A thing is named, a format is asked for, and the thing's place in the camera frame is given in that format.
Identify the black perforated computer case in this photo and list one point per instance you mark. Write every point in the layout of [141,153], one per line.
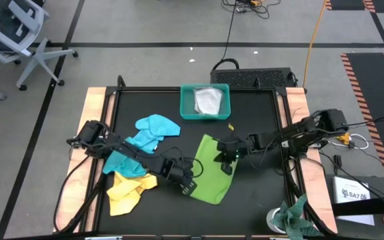
[252,78]

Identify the blue microfiber towel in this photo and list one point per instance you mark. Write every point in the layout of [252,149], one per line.
[155,128]

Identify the green artificial plant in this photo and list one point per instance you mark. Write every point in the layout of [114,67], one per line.
[295,220]

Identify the black striped floor mat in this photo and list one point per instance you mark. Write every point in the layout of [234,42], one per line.
[348,4]
[375,100]

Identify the white waffle-weave towel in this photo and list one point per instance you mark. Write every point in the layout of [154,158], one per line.
[208,100]

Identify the white plant pot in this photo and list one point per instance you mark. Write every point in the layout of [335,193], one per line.
[272,221]

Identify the black power adapter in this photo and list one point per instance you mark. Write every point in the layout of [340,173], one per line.
[337,160]

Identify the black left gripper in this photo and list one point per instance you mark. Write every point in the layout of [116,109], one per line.
[178,171]

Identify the grey office chair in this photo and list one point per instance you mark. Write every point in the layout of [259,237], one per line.
[12,30]

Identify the wooden table side board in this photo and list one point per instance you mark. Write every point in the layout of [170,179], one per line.
[75,180]
[298,103]

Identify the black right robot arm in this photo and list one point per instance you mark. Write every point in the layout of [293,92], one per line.
[305,131]

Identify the yellow tape tag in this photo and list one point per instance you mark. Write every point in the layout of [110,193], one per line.
[231,127]

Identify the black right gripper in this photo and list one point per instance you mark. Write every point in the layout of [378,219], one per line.
[235,146]

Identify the green microfiber towel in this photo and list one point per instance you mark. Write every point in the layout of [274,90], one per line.
[212,180]

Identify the teal plastic bin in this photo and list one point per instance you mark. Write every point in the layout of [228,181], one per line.
[187,100]

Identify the yellow microfiber towel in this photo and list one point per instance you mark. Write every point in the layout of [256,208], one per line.
[125,193]

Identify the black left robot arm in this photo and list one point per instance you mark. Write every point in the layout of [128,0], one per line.
[128,155]

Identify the white printed paper sign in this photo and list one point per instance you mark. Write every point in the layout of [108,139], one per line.
[352,196]

